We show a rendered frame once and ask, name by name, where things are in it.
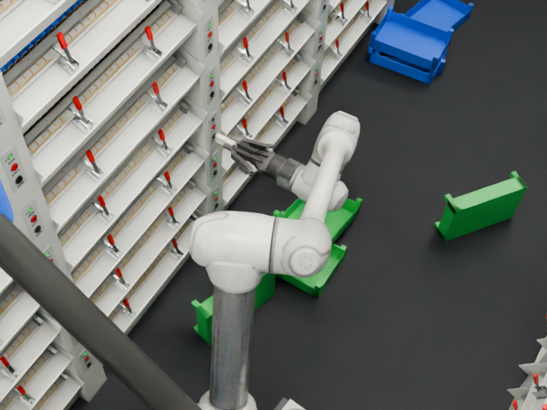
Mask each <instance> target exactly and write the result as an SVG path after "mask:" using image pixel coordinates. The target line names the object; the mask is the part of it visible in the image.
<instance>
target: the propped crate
mask: <svg viewBox="0 0 547 410"><path fill-rule="evenodd" d="M362 200H363V199H361V198H357V200H356V202H354V201H352V200H351V199H350V198H347V199H346V201H345V203H344V205H343V206H342V207H341V208H340V209H339V210H338V211H335V212H329V211H327V213H326V218H325V225H326V226H327V228H328V229H329V232H330V237H331V241H332V245H333V243H334V242H335V241H336V240H337V239H338V237H339V236H340V235H341V234H342V233H343V231H344V230H345V229H346V228H347V227H348V226H349V225H350V224H351V223H352V221H353V220H354V219H355V218H356V217H357V214H358V212H359V209H360V207H361V203H362ZM304 206H305V202H304V201H303V200H301V199H300V198H298V199H297V200H296V201H294V202H293V204H292V205H290V206H289V208H288V209H286V210H285V211H281V212H280V214H279V217H280V218H286V219H292V220H298V219H299V218H300V217H301V214H302V212H303V210H304Z"/></svg>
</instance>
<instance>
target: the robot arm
mask: <svg viewBox="0 0 547 410"><path fill-rule="evenodd" d="M359 134H360V123H359V122H358V119H357V118H356V117H355V116H351V115H349V114H347V113H345V112H342V111H337V112H335V113H333V114H332V115H331V116H330V117H329V118H328V119H327V121H326V122H325V124H324V125H323V127H322V130H321V132H320V133H319V135H318V137H317V140H316V143H315V146H314V148H313V154H312V156H311V159H310V160H309V162H308V164H307V165H306V166H305V165H304V164H301V163H299V162H297V161H295V160H293V159H285V158H284V157H282V156H281V155H276V154H275V153H274V152H273V144H271V143H263V142H257V141H254V140H251V139H248V138H245V137H243V138H242V140H240V141H237V140H235V139H233V138H232V137H229V138H227V137H225V136H223V135H221V134H219V133H217V134H216V135H215V139H216V142H217V143H219V144H221V145H223V147H224V148H225V149H227V150H229V151H231V159H232V160H234V161H235V162H236V163H237V164H239V165H240V166H241V167H242V168H243V169H245V170H246V171H247V173H248V175H249V176H250V177H252V176H253V174H254V173H257V172H258V173H262V174H265V175H266V176H267V177H268V178H270V179H272V180H274V181H276V182H277V185H279V186H281V187H282V188H284V189H286V190H288V191H290V192H292V193H293V194H295V195H297V197H298V198H300V199H301V200H303V201H304V202H306V204H305V206H304V210H303V212H302V214H301V217H300V218H299V219H298V220H292V219H286V218H280V217H274V216H267V215H264V214H260V213H253V212H232V211H226V212H214V213H209V214H207V215H203V216H202V217H200V218H199V219H197V220H196V221H195V222H194V225H193V228H192V231H191V235H190V242H189V252H190V255H191V258H192V259H193V260H194V261H195V262H196V263H197V264H198V265H200V266H204V267H205V268H206V270H207V272H208V276H209V279H210V281H211V282H212V284H213V285H214V291H213V309H212V354H211V372H210V390H208V391H207V392H206V393H205V394H204V395H203V396H202V397H201V399H200V401H199V403H197V405H198V406H199V407H200V408H201V409H202V410H257V408H256V402H255V400H254V399H253V397H252V396H251V395H250V394H249V393H248V385H249V374H250V363H251V353H252V332H253V321H254V310H255V299H256V287H257V286H258V285H259V283H260V282H261V279H262V277H263V276H264V274H265V273H273V274H282V275H291V276H293V277H301V278H306V277H311V276H313V275H315V274H317V273H319V272H320V271H321V270H322V269H323V268H324V267H325V265H326V263H327V261H328V259H329V257H330V252H331V245H332V241H331V237H330V232H329V229H328V228H327V226H326V225H325V218H326V213H327V211H329V212H335V211H338V210H339V209H340V208H341V207H342V206H343V205H344V203H345V201H346V199H347V197H348V189H347V187H346V185H345V184H344V183H343V182H342V181H340V177H341V174H342V171H343V170H344V167H345V165H346V164H348V162H349V161H350V159H351V158H352V155H353V153H354V150H355V149H356V146H357V140H358V138H359ZM245 160H246V161H245ZM247 161H248V162H250V163H251V164H252V165H254V166H255V168H254V167H253V166H251V165H250V164H249V163H248V162H247Z"/></svg>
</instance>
